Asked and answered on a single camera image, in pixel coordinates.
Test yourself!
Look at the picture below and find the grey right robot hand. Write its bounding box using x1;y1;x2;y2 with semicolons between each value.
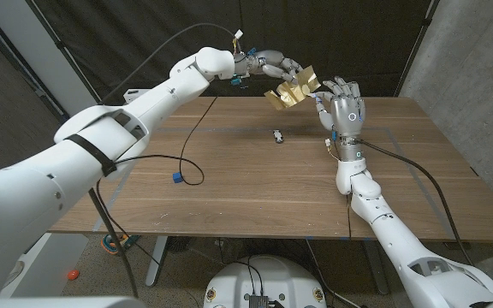
313;75;366;163

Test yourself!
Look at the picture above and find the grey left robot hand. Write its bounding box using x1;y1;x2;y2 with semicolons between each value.
232;49;304;85

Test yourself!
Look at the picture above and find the gold foil envelope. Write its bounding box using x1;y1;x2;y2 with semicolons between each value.
264;65;322;111

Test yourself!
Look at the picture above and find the black backdrop curtain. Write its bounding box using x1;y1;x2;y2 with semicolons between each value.
32;0;436;116

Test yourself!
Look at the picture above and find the black backdrop stand pole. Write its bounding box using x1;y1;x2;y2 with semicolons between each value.
394;0;440;98
26;0;102;106

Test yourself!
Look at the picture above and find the white power strip box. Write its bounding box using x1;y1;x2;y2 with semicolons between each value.
122;88;151;104

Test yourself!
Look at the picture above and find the grey table leg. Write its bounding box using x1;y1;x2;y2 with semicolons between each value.
361;240;389;295
145;235;169;287

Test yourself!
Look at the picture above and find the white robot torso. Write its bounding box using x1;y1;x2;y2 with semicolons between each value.
203;255;328;308

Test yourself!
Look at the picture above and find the small black fan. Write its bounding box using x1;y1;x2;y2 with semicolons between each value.
167;236;194;253

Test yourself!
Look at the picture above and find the grey finned torso module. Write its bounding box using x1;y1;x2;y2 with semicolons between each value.
249;293;270;308

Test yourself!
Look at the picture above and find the teal and orange toy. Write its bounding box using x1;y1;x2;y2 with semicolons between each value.
100;233;141;257

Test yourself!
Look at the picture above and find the white sneaker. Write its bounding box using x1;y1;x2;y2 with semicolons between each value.
2;260;26;288

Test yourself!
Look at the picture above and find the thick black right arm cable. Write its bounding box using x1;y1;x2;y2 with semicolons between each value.
355;139;474;267

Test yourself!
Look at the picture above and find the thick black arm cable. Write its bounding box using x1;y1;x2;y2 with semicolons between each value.
87;22;241;299
355;139;474;267

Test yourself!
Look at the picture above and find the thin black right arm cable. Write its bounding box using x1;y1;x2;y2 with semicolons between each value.
345;194;354;240

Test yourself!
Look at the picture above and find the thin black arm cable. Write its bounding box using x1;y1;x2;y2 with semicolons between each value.
95;96;220;266
345;194;354;240

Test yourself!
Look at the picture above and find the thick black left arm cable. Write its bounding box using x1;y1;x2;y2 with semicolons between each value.
87;22;241;299

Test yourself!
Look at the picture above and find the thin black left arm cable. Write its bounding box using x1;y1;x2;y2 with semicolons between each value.
95;96;220;266

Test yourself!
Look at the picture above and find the grey floor cable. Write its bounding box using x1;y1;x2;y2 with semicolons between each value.
305;239;361;308

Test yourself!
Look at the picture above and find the black torso cable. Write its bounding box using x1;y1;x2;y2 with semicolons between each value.
229;255;265;297

